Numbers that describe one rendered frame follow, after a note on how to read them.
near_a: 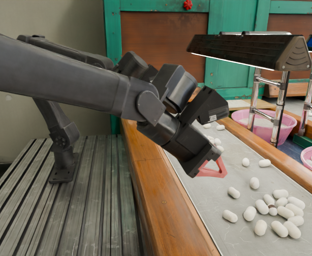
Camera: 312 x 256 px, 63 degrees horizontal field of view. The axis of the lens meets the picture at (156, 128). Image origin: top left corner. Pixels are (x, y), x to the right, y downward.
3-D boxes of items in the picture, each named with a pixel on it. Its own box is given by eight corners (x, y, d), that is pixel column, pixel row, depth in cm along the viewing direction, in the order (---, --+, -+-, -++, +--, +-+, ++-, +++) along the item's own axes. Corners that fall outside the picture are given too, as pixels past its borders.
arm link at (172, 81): (172, 84, 51) (138, 40, 43) (207, 90, 45) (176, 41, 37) (142, 132, 49) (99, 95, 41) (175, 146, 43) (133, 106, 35)
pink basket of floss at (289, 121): (286, 155, 98) (290, 132, 95) (220, 139, 113) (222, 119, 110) (297, 134, 118) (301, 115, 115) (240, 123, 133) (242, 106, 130)
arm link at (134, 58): (151, 65, 77) (122, 37, 76) (145, 69, 70) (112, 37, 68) (127, 92, 82) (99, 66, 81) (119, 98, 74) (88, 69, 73)
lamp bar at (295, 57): (278, 71, 53) (284, 34, 50) (185, 52, 110) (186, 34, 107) (312, 70, 54) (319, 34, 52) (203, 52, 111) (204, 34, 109)
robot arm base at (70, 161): (76, 135, 97) (57, 136, 96) (68, 159, 79) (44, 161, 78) (79, 154, 100) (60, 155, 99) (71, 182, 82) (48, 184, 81)
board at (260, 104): (214, 111, 123) (214, 108, 122) (202, 103, 136) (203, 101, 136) (275, 107, 129) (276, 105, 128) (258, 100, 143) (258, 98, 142)
